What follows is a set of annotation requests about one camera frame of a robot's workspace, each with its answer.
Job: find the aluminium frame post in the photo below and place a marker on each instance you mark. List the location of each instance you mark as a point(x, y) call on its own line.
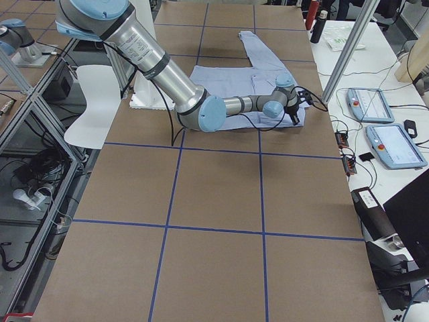
point(359, 27)

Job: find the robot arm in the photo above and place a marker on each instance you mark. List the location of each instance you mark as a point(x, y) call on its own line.
point(210, 99)

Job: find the far teach pendant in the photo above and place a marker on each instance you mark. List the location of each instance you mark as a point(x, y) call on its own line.
point(369, 105)

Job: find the teach pendant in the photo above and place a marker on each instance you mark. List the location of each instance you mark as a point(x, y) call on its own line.
point(394, 147)
point(369, 105)

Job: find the blue striped button shirt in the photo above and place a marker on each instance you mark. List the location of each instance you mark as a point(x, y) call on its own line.
point(258, 79)

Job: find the near teach pendant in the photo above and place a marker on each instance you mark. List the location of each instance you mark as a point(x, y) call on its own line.
point(394, 147)

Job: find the red bottle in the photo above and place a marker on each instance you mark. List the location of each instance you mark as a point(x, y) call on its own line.
point(311, 14)

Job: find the black bottle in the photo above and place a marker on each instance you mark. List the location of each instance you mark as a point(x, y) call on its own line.
point(318, 27)

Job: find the white plastic bag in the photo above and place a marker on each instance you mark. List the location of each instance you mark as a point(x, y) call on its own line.
point(336, 37)

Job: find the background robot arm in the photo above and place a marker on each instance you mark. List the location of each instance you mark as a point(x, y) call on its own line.
point(18, 43)

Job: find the black box with label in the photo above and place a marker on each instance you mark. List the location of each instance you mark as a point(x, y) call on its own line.
point(371, 213)

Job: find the small black device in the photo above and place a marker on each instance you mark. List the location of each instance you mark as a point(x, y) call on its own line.
point(410, 127)

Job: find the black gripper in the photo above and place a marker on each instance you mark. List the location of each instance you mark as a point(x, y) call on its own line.
point(293, 111)

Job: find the black square pad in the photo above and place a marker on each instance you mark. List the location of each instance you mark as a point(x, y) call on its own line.
point(366, 157)

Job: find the white plastic chair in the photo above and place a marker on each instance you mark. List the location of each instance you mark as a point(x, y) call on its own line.
point(103, 97)

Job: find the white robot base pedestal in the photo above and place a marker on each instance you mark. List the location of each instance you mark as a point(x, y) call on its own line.
point(146, 94)

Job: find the black monitor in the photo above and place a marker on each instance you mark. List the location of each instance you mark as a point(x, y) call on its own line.
point(407, 211)

